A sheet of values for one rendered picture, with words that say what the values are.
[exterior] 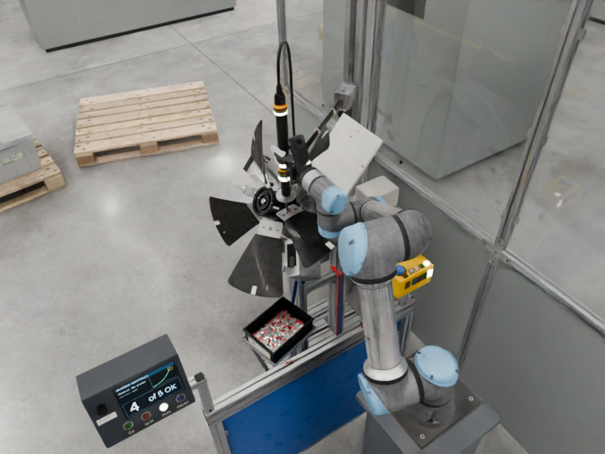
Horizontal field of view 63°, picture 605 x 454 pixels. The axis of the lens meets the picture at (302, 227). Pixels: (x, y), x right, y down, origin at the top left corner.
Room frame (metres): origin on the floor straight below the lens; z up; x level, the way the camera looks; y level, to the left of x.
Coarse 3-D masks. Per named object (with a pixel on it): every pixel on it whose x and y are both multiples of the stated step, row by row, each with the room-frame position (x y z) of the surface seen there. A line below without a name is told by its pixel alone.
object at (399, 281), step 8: (400, 264) 1.25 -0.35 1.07; (408, 264) 1.25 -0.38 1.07; (416, 264) 1.24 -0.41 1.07; (432, 264) 1.24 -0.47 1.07; (408, 272) 1.21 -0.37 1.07; (416, 272) 1.20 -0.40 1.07; (424, 272) 1.21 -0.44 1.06; (392, 280) 1.19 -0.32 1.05; (400, 280) 1.17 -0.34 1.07; (408, 280) 1.18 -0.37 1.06; (424, 280) 1.22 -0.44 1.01; (400, 288) 1.16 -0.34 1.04; (408, 288) 1.18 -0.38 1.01; (416, 288) 1.20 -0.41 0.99; (400, 296) 1.16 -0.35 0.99
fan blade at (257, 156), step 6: (258, 126) 1.76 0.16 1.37; (258, 132) 1.74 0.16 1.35; (252, 138) 1.81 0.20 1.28; (258, 138) 1.72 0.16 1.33; (252, 144) 1.80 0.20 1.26; (258, 144) 1.70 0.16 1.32; (252, 150) 1.80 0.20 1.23; (258, 150) 1.69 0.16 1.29; (252, 156) 1.80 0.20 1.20; (258, 156) 1.68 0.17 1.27; (258, 162) 1.71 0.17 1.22; (264, 162) 1.61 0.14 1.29; (264, 168) 1.59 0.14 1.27; (264, 174) 1.59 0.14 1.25
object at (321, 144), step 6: (324, 126) 1.64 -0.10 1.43; (324, 132) 1.57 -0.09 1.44; (318, 138) 1.61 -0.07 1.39; (324, 138) 1.52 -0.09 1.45; (318, 144) 1.52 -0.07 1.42; (324, 144) 1.47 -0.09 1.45; (312, 150) 1.51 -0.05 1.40; (318, 150) 1.47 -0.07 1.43; (324, 150) 1.44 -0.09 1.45; (312, 156) 1.47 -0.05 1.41
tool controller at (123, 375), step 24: (120, 360) 0.77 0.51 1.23; (144, 360) 0.76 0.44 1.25; (168, 360) 0.76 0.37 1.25; (96, 384) 0.70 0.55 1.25; (120, 384) 0.69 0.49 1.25; (144, 384) 0.71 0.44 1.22; (168, 384) 0.73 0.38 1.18; (96, 408) 0.64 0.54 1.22; (120, 408) 0.66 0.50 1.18; (168, 408) 0.70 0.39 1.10; (120, 432) 0.63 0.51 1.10
